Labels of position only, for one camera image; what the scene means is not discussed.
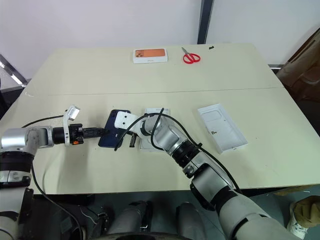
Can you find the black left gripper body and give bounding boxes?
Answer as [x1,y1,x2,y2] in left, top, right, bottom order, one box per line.
[67,123,85,146]

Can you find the dark blue smartphone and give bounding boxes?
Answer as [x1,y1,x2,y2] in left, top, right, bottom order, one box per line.
[97,109,131,149]

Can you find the white phone box base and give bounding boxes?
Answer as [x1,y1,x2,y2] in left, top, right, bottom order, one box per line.
[139,107,173,153]

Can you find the orange printed phone box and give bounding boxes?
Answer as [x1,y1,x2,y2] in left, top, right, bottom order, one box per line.
[132,47,169,65]

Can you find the white phone box lid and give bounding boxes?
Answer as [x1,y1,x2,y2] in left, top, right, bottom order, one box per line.
[197,102,249,154]

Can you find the brown cardboard box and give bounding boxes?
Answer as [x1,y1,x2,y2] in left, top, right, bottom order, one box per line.
[276,31,320,102]

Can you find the dark rounded grey leg shape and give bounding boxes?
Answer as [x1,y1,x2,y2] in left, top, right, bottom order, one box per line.
[107,199,154,236]

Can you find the white and tan shoe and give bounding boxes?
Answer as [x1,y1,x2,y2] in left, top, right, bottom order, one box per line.
[286,194,320,239]

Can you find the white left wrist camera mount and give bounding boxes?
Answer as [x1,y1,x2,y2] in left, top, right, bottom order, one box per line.
[61,104,83,147]

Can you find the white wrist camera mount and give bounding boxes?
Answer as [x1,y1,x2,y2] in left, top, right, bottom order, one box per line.
[114,110,139,134]
[61,104,83,147]

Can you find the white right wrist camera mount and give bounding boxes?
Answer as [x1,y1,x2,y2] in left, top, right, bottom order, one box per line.
[114,110,139,134]

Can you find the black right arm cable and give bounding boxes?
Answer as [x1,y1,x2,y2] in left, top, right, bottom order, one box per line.
[114,107,243,196]

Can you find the silver metal frame bar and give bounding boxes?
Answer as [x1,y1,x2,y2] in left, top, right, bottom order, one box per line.
[0,53,33,89]

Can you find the red handled scissors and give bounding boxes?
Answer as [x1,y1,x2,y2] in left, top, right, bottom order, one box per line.
[181,46,202,65]

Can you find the dark metal window post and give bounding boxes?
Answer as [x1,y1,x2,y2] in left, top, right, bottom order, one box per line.
[196,0,215,45]

